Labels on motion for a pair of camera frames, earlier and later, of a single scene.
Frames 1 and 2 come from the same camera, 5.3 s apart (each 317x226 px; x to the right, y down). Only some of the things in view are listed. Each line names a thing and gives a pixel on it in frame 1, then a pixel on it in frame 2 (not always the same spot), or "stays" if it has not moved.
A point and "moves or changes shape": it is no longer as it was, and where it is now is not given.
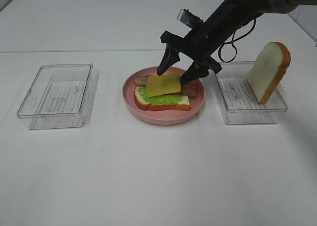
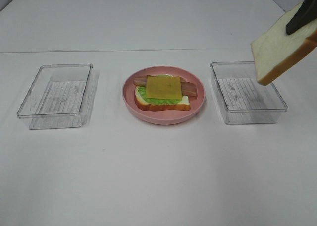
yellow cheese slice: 163,84 moves or changes shape
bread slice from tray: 184,105 stays
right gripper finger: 195,71 → 306,13
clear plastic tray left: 61,96 stays
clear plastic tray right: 238,103 stays
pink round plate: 163,118 stays
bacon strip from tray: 141,81 stays
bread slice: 265,76 → 274,50
